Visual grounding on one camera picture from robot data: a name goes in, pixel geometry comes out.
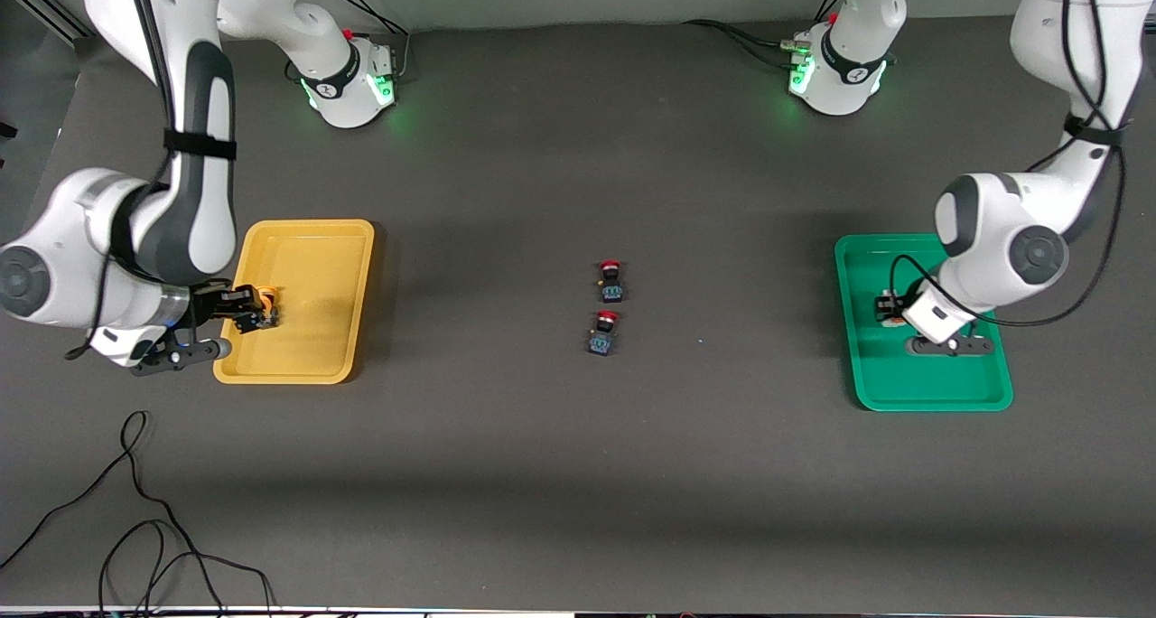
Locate yellow plastic tray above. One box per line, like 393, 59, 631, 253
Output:
213, 219, 376, 386

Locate green plastic tray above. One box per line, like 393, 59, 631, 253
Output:
834, 233, 1014, 413

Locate loose black cable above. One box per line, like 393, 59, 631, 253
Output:
0, 410, 276, 618

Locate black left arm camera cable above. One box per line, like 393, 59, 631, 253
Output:
890, 0, 1132, 330

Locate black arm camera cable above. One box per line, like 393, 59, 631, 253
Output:
63, 0, 238, 361
890, 0, 1132, 330

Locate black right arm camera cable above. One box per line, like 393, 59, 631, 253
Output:
63, 0, 238, 361

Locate black left arm base cables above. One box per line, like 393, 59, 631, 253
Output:
684, 0, 845, 70

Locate black arm base cables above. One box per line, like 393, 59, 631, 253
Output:
325, 0, 413, 82
684, 0, 845, 70

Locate black right arm base cables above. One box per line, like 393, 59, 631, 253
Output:
325, 0, 413, 82

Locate aluminium frame profile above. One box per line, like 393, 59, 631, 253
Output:
0, 0, 93, 42

